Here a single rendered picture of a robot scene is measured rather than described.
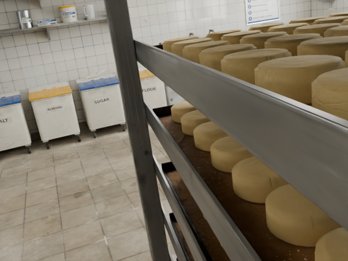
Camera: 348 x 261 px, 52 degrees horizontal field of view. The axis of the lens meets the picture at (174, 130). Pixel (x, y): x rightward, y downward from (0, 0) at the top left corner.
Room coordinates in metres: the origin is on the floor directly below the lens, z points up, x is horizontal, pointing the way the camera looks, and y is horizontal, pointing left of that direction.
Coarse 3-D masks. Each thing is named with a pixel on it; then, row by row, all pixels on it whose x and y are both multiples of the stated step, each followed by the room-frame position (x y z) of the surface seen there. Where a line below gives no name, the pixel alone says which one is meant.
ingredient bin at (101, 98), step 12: (84, 84) 4.88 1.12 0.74; (96, 84) 4.83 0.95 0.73; (108, 84) 4.81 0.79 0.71; (84, 96) 4.73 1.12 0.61; (96, 96) 4.77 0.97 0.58; (108, 96) 4.81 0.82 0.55; (120, 96) 4.88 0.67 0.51; (84, 108) 4.80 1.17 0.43; (96, 108) 4.77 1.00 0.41; (108, 108) 4.81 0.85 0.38; (120, 108) 4.86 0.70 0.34; (96, 120) 4.76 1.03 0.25; (108, 120) 4.81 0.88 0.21; (120, 120) 4.86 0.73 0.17
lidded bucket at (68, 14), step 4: (60, 8) 5.12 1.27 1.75; (64, 8) 5.10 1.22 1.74; (68, 8) 5.11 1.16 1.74; (72, 8) 5.14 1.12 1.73; (76, 8) 5.24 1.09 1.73; (60, 12) 5.15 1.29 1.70; (64, 12) 5.11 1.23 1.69; (68, 12) 5.11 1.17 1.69; (72, 12) 5.14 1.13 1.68; (76, 12) 5.21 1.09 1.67; (64, 16) 5.11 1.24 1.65; (68, 16) 5.11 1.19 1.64; (72, 16) 5.13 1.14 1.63; (76, 16) 5.19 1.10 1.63; (64, 20) 5.13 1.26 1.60; (68, 20) 5.11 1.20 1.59; (72, 20) 5.13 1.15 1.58; (76, 20) 5.18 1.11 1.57
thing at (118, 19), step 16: (112, 0) 0.51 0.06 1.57; (112, 16) 0.51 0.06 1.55; (128, 16) 0.52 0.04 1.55; (112, 32) 0.51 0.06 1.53; (128, 32) 0.51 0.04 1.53; (112, 48) 0.53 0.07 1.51; (128, 48) 0.51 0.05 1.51; (128, 64) 0.51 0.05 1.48; (128, 80) 0.51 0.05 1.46; (128, 96) 0.51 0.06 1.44; (128, 112) 0.51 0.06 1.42; (144, 112) 0.52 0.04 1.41; (128, 128) 0.51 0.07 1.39; (144, 128) 0.52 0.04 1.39; (144, 144) 0.51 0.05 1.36; (144, 160) 0.51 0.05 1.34; (144, 176) 0.51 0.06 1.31; (144, 192) 0.51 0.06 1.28; (144, 208) 0.51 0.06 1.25; (160, 208) 0.52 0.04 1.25; (160, 224) 0.51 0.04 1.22; (160, 240) 0.51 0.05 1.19; (160, 256) 0.51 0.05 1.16
